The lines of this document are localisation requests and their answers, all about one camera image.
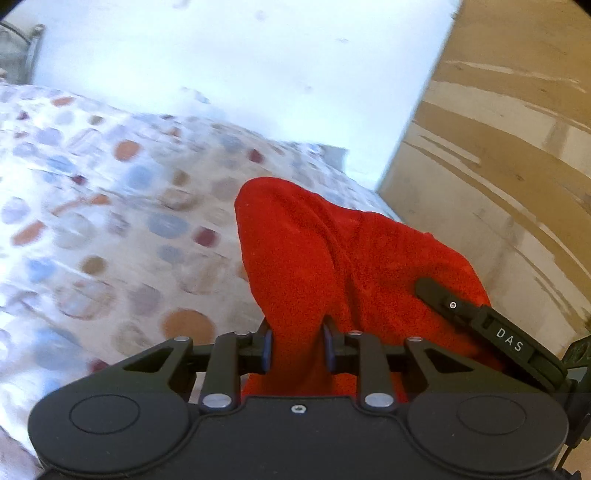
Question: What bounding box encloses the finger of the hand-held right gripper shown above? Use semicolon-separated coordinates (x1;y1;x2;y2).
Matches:
414;278;491;329

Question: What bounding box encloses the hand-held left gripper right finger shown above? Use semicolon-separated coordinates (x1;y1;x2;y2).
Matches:
322;316;481;412

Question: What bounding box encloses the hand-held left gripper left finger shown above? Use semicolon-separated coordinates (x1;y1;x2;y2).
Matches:
122;318;274;412

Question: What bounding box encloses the red fleece garment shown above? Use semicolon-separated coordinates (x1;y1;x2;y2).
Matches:
235;176;504;403

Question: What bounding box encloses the spotted white bed sheet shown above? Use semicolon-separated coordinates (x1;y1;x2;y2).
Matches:
0;78;398;480

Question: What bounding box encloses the grey metal rail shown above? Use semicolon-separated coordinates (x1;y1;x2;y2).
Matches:
0;23;47;86

